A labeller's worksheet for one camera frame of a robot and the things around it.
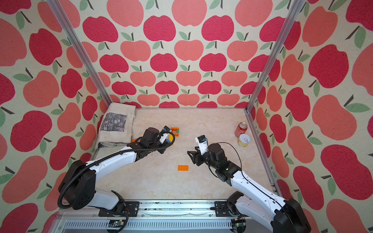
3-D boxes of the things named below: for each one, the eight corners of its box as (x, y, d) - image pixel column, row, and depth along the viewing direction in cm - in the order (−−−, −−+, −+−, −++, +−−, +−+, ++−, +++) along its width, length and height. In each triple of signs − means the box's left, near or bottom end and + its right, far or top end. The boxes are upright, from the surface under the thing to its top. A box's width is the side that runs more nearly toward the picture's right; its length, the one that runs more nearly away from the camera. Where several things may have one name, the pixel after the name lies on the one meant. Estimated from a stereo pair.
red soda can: (235, 138, 105) (240, 128, 96) (234, 132, 109) (238, 122, 99) (243, 138, 105) (248, 128, 96) (241, 132, 109) (246, 122, 100)
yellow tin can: (239, 146, 100) (241, 142, 96) (236, 137, 104) (238, 133, 100) (249, 146, 100) (252, 142, 96) (246, 137, 104) (248, 133, 100)
